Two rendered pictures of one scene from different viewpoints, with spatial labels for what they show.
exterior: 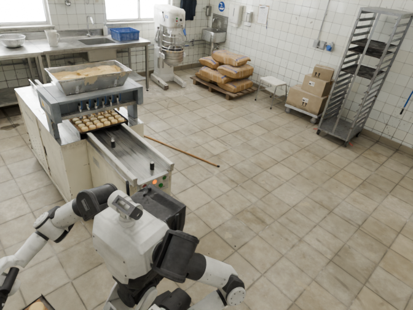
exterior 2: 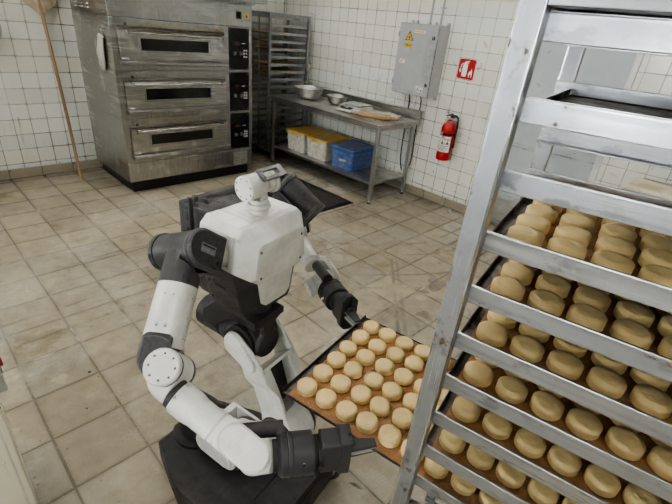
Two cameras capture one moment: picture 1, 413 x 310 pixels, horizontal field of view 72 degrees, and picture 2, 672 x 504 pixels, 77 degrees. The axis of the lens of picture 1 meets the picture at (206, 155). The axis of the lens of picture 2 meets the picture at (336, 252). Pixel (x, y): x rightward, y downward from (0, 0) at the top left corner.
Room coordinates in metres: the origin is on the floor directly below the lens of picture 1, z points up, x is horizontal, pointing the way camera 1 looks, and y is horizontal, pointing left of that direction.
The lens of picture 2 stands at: (0.50, 1.32, 1.75)
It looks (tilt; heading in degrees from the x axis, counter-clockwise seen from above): 28 degrees down; 269
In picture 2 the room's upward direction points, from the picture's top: 6 degrees clockwise
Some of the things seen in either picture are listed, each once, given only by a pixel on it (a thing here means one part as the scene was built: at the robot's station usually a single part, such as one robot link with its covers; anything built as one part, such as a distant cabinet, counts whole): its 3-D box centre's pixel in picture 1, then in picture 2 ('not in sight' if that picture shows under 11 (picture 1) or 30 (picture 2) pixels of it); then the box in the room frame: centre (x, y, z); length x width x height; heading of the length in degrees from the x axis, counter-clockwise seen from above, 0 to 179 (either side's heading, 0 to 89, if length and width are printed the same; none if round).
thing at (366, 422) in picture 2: not in sight; (366, 422); (0.38, 0.64, 0.96); 0.05 x 0.05 x 0.02
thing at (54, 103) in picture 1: (94, 106); not in sight; (2.12, 0.96, 1.01); 0.72 x 0.33 x 0.34; 136
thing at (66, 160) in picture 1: (81, 142); not in sight; (2.45, 1.30, 0.42); 1.28 x 0.72 x 0.84; 46
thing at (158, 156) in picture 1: (106, 112); not in sight; (2.30, 0.94, 0.87); 2.01 x 0.03 x 0.07; 46
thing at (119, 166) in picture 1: (74, 120); not in sight; (2.10, 1.14, 0.87); 2.01 x 0.03 x 0.07; 46
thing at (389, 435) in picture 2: not in sight; (389, 435); (0.33, 0.67, 0.96); 0.05 x 0.05 x 0.02
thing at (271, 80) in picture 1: (273, 91); not in sight; (5.17, -1.10, 0.23); 0.45 x 0.45 x 0.46; 38
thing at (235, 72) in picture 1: (236, 69); not in sight; (5.47, -0.38, 0.47); 0.72 x 0.42 x 0.17; 142
